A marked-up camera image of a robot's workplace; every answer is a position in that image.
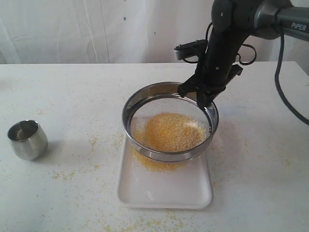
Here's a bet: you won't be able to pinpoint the yellow millet grains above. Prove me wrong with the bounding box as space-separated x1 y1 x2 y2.
131 112 208 174

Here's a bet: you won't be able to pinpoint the round steel mesh sieve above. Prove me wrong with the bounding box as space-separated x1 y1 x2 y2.
122 82 219 162

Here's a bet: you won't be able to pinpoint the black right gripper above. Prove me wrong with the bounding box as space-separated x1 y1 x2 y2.
177 23 251 108

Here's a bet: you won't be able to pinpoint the stainless steel cup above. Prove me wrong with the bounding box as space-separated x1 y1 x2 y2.
7 120 48 161

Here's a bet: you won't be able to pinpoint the white rectangular plastic tray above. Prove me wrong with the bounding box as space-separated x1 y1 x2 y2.
117 137 212 209

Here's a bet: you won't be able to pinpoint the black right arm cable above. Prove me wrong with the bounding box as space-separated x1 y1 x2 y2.
274 9 309 125

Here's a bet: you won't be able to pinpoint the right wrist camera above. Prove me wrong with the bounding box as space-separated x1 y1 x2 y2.
174 40 207 60

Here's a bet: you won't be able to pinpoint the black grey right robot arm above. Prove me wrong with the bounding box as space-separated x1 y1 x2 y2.
174 0 309 108

